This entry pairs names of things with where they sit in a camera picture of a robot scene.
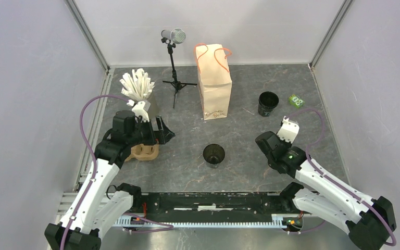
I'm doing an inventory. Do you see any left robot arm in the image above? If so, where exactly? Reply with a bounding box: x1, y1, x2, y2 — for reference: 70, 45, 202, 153
44, 110, 175, 249

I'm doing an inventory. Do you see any grey cup holding straws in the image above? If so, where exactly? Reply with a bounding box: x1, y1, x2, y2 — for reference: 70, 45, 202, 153
146, 93, 159, 118

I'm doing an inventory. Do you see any bundle of white wrapped straws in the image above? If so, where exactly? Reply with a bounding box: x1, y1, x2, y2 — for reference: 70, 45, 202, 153
119, 68, 155, 102

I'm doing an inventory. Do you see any brown paper takeout bag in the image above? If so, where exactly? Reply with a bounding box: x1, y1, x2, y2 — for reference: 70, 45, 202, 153
194, 43, 232, 120

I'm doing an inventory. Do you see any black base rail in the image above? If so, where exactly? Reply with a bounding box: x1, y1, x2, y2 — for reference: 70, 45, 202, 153
138, 192, 300, 223

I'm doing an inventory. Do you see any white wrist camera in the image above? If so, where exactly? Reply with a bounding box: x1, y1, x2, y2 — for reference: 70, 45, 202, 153
277, 116, 299, 144
127, 99, 151, 122

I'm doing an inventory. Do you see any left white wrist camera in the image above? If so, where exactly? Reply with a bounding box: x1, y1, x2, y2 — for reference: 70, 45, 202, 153
127, 99, 151, 122

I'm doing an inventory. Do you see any brown cardboard cup carrier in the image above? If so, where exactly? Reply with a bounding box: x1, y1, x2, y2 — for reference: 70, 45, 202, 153
125, 144, 159, 162

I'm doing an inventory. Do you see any green toy block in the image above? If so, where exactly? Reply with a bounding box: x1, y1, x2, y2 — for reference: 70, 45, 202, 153
289, 94, 305, 109

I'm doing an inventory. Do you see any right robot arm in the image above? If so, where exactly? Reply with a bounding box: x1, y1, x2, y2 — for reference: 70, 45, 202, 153
255, 131, 396, 249

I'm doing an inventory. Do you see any purple cable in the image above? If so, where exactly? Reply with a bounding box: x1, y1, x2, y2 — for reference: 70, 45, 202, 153
59, 95, 175, 250
287, 108, 397, 247

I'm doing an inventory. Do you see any microphone on black tripod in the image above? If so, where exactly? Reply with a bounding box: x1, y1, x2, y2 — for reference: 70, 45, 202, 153
160, 28, 197, 108

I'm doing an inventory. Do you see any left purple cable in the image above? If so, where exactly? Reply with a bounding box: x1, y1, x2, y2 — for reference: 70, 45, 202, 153
59, 95, 175, 250

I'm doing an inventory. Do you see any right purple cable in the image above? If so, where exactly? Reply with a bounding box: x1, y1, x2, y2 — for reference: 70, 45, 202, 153
287, 108, 397, 247

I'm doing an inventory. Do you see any black coffee cup with print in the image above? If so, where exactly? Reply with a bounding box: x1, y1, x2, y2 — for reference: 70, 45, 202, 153
203, 144, 226, 169

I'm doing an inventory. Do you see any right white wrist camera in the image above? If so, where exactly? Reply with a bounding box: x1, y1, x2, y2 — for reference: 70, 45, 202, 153
277, 116, 299, 144

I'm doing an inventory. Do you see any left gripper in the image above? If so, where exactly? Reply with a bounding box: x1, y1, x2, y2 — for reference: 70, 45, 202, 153
127, 115, 174, 147

